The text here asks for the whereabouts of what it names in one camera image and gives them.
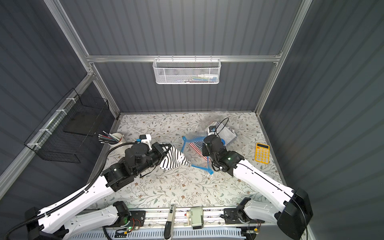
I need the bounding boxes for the clear vacuum bag blue zipper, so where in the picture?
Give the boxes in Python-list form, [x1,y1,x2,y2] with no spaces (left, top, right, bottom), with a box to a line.
[181,112,245,176]

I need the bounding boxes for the black white striped tank top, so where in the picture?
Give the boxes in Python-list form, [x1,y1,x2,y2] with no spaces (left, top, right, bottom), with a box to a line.
[159,145,192,170]

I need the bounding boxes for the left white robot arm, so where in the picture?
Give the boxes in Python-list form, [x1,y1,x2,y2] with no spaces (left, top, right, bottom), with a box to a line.
[3,142,172,240]

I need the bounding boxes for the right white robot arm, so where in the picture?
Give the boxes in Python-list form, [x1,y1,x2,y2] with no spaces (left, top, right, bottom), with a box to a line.
[202,135,313,240]

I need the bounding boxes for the white mug pen holder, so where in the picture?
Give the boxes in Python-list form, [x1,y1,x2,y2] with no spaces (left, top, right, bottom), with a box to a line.
[108,133,124,146]

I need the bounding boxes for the pens in mug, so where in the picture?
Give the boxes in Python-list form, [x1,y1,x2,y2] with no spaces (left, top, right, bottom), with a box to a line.
[98,131,111,144]

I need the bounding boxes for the yellow calculator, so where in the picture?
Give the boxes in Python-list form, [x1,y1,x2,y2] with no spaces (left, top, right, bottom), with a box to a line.
[255,143,270,164]

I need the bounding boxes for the pale green box device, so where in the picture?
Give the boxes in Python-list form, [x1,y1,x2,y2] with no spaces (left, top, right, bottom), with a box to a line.
[186,207,204,230]

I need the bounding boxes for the markers in white basket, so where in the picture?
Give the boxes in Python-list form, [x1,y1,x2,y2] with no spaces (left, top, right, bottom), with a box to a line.
[176,74,219,84]

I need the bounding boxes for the black white handheld tool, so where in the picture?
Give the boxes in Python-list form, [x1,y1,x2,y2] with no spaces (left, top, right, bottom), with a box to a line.
[164,204,176,240]

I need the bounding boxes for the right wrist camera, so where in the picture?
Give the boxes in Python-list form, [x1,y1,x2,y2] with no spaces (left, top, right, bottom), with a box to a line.
[208,126,217,136]

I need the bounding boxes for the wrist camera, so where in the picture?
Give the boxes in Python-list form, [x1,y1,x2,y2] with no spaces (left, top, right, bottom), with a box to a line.
[137,134,152,150]
[208,126,217,136]

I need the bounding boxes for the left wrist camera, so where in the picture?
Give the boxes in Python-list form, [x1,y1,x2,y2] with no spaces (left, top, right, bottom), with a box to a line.
[137,134,152,150]

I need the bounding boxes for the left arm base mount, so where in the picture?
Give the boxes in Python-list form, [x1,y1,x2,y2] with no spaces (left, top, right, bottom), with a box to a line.
[107,211,147,228]

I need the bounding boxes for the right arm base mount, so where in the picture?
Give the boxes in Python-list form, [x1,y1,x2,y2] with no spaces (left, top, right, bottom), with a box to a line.
[220,208,265,225]

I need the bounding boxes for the black wire mesh basket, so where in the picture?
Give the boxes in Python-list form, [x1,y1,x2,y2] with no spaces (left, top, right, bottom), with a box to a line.
[25,93,114,164]

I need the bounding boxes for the white wire mesh basket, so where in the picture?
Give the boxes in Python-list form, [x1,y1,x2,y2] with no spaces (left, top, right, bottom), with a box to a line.
[153,59,222,85]

